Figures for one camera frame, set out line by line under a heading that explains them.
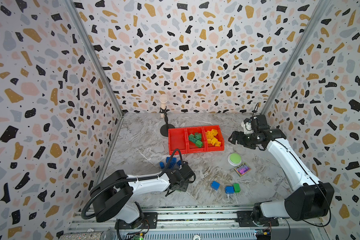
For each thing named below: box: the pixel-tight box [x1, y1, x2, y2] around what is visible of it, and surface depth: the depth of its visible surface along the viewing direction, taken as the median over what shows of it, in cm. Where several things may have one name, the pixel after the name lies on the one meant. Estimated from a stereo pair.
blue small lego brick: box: [210, 180, 221, 191], surface depth 87 cm
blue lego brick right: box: [224, 186, 235, 194], surface depth 85 cm
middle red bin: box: [185, 126, 206, 154], surface depth 101 cm
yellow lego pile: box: [206, 129, 221, 147], surface depth 108 cm
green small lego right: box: [233, 183, 241, 193], surface depth 87 cm
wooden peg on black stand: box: [159, 93, 176, 137], surface depth 100 cm
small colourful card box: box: [234, 162, 252, 177], surface depth 93 cm
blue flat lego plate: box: [159, 157, 182, 169], surface depth 94 cm
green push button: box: [227, 152, 242, 166], surface depth 97 cm
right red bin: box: [202, 125, 225, 152], surface depth 100 cm
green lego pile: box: [188, 132, 204, 148], surface depth 105 cm
